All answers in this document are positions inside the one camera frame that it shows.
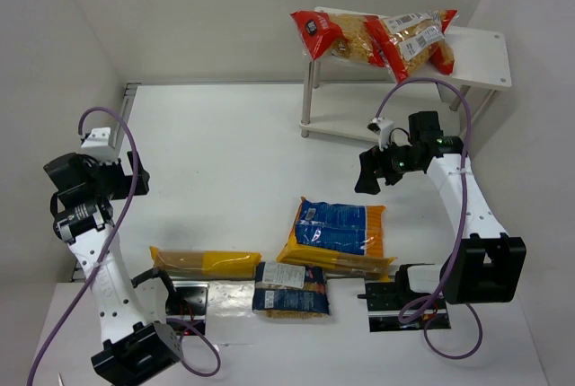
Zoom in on white two-tier shelf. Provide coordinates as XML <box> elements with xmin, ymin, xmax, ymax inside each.
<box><xmin>300</xmin><ymin>25</ymin><xmax>512</xmax><ymax>142</ymax></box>

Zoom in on red pasta bag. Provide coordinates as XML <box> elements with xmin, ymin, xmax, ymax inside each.
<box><xmin>290</xmin><ymin>11</ymin><xmax>387</xmax><ymax>68</ymax></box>
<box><xmin>365</xmin><ymin>9</ymin><xmax>458</xmax><ymax>83</ymax></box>

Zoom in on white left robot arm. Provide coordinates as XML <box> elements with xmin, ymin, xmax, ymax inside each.
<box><xmin>44</xmin><ymin>153</ymin><xmax>182</xmax><ymax>385</ymax></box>

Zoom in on blue orange spaghetti bag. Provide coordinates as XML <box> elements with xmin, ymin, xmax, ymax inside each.
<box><xmin>276</xmin><ymin>197</ymin><xmax>394</xmax><ymax>282</ymax></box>

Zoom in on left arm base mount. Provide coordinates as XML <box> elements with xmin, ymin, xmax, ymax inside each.
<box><xmin>164</xmin><ymin>281</ymin><xmax>209</xmax><ymax>334</ymax></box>

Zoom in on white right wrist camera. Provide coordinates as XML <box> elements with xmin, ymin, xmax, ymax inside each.
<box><xmin>367</xmin><ymin>117</ymin><xmax>395</xmax><ymax>151</ymax></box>

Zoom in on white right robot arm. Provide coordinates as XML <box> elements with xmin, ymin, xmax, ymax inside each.
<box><xmin>355</xmin><ymin>111</ymin><xmax>526</xmax><ymax>304</ymax></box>

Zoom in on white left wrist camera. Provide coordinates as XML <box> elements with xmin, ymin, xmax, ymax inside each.
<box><xmin>80</xmin><ymin>127</ymin><xmax>118</xmax><ymax>163</ymax></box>

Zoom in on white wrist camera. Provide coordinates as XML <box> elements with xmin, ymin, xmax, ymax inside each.
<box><xmin>80</xmin><ymin>127</ymin><xmax>118</xmax><ymax>163</ymax></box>
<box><xmin>367</xmin><ymin>117</ymin><xmax>395</xmax><ymax>151</ymax></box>

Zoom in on yellow spaghetti bag front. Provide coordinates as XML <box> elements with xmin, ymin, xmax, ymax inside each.
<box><xmin>149</xmin><ymin>246</ymin><xmax>261</xmax><ymax>280</ymax></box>

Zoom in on red pasta bag right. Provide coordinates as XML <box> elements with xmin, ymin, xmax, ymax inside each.
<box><xmin>365</xmin><ymin>9</ymin><xmax>458</xmax><ymax>83</ymax></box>

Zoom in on red pasta bag left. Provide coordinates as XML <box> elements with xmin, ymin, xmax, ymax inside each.
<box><xmin>290</xmin><ymin>11</ymin><xmax>387</xmax><ymax>68</ymax></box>

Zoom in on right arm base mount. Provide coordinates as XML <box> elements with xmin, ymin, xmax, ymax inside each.
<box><xmin>357</xmin><ymin>281</ymin><xmax>451</xmax><ymax>333</ymax></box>

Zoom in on dark blue pasta bag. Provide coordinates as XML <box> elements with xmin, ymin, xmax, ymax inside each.
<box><xmin>252</xmin><ymin>262</ymin><xmax>331</xmax><ymax>320</ymax></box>

